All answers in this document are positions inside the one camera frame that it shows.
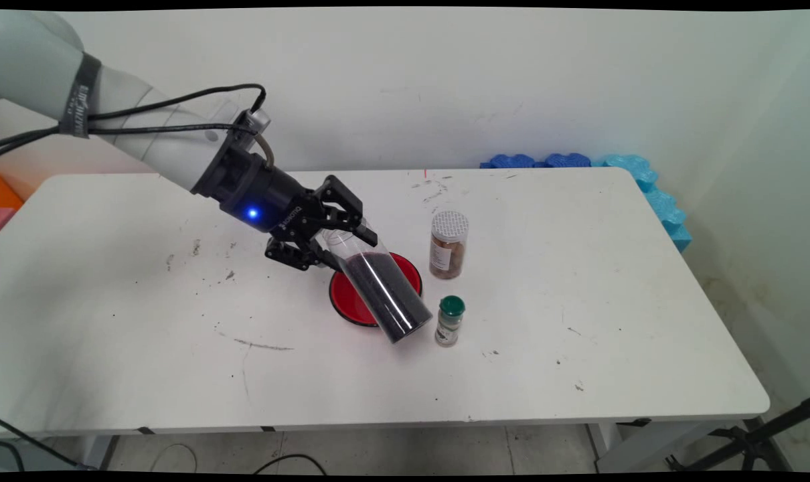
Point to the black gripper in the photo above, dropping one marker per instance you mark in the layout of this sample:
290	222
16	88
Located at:
258	194

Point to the light blue foam mat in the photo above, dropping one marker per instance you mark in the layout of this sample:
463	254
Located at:
646	177

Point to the red bowl with black rim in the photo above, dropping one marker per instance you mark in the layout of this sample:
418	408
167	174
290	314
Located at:
343	298

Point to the white-lidded jar of brown snacks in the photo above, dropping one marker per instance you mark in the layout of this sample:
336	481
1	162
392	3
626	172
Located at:
448	254

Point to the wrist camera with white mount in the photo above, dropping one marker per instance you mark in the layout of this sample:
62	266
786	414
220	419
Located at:
258	120

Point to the black tripod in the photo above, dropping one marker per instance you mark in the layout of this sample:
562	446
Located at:
753	442

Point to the clear jar of black seeds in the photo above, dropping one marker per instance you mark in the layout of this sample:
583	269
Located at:
385	294

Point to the pink foam block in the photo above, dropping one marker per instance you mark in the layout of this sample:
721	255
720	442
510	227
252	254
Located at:
3	219

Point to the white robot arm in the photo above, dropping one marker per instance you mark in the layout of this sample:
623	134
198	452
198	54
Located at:
37	60

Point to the white table leg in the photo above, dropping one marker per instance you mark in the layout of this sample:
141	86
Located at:
639	448
94	452

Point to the green-capped spice bottle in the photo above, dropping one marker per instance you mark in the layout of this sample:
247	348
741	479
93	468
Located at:
450	328

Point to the orange foam block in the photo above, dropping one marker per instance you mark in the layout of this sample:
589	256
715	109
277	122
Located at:
7	194

